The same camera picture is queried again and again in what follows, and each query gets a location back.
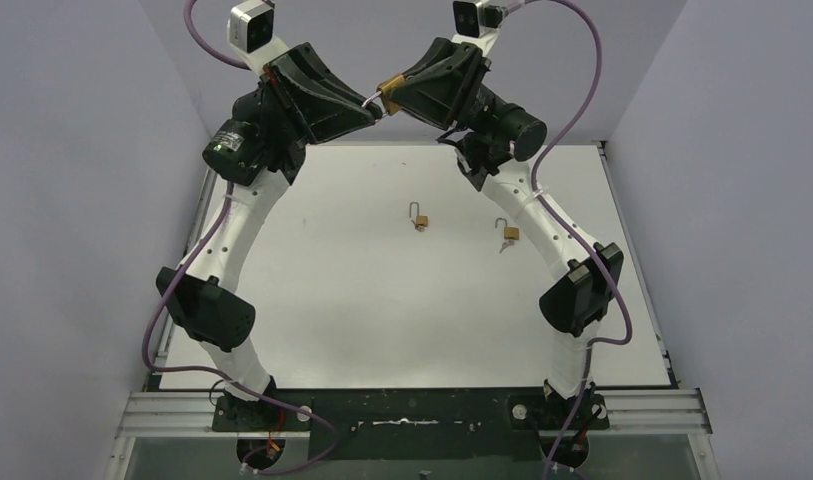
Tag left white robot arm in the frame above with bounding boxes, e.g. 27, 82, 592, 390
156, 42, 382, 427

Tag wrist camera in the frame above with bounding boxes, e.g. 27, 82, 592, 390
227, 0, 289, 74
451, 1, 509, 57

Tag brass padlock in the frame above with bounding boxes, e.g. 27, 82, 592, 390
408, 201, 429, 229
361, 74, 406, 116
494, 217, 520, 243

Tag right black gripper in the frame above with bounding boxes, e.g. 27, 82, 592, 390
369, 42, 503, 140

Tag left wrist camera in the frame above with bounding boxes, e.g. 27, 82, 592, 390
227, 0, 289, 74

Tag aluminium rail frame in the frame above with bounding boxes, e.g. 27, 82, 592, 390
106, 143, 716, 479

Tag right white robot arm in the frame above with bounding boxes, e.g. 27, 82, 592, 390
377, 37, 624, 427

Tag right padlock keys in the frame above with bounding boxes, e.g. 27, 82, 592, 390
499, 239, 515, 254

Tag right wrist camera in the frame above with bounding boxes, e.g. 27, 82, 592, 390
451, 1, 509, 57

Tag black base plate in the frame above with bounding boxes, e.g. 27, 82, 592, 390
211, 387, 610, 461

